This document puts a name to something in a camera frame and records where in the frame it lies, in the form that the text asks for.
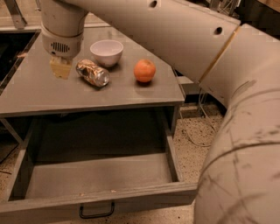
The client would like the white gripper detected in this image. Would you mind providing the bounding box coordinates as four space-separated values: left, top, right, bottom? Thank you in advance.
41 23 84 80

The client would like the crushed orange soda can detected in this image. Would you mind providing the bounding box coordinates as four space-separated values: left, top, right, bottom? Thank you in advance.
75 59 109 88

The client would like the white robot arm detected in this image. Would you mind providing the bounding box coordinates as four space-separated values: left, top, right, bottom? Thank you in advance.
40 0 280 224

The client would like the open grey top drawer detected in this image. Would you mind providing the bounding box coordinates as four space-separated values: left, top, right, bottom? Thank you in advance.
0 108 197 224

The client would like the grey cabinet counter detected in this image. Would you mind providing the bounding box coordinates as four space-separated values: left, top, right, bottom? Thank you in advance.
0 27 184 117

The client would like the white ceramic bowl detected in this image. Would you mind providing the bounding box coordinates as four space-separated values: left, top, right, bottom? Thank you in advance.
90 39 123 67

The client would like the orange fruit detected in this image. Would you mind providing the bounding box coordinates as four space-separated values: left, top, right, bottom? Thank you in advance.
134 59 156 83

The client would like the metal railing post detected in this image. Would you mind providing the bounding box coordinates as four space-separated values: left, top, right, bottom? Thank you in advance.
4 0 27 30

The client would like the black drawer handle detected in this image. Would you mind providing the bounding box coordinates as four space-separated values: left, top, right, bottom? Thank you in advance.
79 202 115 220

